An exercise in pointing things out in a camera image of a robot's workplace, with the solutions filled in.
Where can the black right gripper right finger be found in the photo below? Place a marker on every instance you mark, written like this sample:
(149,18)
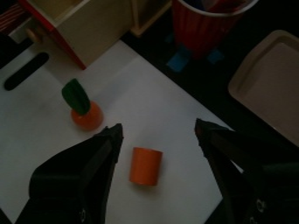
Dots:
(248,175)

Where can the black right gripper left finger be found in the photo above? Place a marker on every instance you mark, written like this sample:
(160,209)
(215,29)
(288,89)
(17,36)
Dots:
(73,178)

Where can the orange cylinder carrot bottom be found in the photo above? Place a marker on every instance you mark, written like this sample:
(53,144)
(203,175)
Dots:
(144,166)

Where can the toy carrot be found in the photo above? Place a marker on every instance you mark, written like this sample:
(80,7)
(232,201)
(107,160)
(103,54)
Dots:
(85,116)

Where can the beige plate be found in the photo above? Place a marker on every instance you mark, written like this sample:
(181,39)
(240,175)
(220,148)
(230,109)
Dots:
(268,84)

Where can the white cutting board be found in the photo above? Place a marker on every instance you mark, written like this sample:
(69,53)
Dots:
(155,102)

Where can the blue tape piece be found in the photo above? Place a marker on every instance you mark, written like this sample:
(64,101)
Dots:
(215,57)
(179,59)

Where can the red wooden drawer with knob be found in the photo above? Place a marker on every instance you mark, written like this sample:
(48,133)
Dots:
(89,32)

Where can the red plastic cup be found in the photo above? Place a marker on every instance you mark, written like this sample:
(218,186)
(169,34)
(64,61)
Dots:
(201,32)

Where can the red and white toy box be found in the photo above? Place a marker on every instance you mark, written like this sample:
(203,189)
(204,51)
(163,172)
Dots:
(11,19)

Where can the plain wooden box frame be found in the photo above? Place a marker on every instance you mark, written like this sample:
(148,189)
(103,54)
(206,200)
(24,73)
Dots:
(147,17)

